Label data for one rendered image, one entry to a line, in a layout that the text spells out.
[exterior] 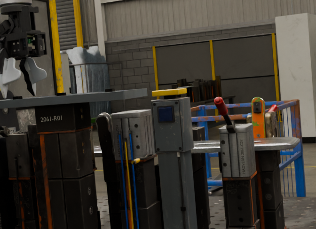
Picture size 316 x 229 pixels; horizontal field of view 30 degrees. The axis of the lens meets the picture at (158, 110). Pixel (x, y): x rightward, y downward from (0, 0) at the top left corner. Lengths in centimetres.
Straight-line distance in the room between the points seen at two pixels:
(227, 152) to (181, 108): 20
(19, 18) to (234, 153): 58
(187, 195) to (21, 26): 54
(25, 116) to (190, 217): 380
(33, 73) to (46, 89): 380
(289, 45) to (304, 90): 73
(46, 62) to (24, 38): 391
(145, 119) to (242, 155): 26
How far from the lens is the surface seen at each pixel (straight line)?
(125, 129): 143
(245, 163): 136
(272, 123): 169
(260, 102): 169
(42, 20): 531
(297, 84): 939
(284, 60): 943
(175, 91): 122
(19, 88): 492
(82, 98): 126
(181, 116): 122
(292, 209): 210
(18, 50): 139
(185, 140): 123
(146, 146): 145
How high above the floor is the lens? 118
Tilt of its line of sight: 3 degrees down
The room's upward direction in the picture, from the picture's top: 5 degrees counter-clockwise
